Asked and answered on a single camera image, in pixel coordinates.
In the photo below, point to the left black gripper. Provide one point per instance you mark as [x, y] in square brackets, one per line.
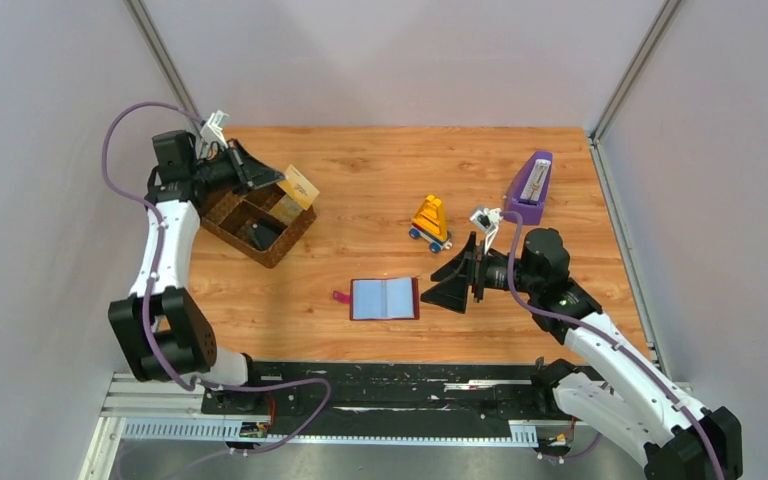
[244, 171]

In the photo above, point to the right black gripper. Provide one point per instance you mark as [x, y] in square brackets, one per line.
[476, 273]

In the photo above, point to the gold card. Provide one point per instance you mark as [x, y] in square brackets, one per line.
[286, 210]
[299, 188]

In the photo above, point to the black VIP card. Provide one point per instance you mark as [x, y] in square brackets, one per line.
[263, 235]

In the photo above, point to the red leather card holder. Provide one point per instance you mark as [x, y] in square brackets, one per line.
[381, 299]

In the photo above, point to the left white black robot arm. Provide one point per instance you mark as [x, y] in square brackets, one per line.
[163, 334]

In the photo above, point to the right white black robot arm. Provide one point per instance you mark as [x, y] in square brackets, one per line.
[666, 430]

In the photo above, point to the gold card in basket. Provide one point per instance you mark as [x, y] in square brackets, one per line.
[286, 210]

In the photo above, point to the brown woven divided basket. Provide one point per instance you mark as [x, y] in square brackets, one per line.
[249, 223]

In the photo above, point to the yellow toy truck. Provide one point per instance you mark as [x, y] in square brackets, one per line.
[429, 223]

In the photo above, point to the purple metronome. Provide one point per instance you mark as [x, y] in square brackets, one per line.
[528, 191]

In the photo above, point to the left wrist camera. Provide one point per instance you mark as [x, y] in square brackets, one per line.
[212, 129]

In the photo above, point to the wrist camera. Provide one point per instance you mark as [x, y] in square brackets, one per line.
[212, 129]
[488, 221]

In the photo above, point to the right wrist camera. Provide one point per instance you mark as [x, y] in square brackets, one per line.
[488, 221]

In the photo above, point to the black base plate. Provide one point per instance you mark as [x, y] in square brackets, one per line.
[391, 398]

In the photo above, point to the white slotted cable duct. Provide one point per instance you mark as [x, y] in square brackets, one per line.
[519, 436]

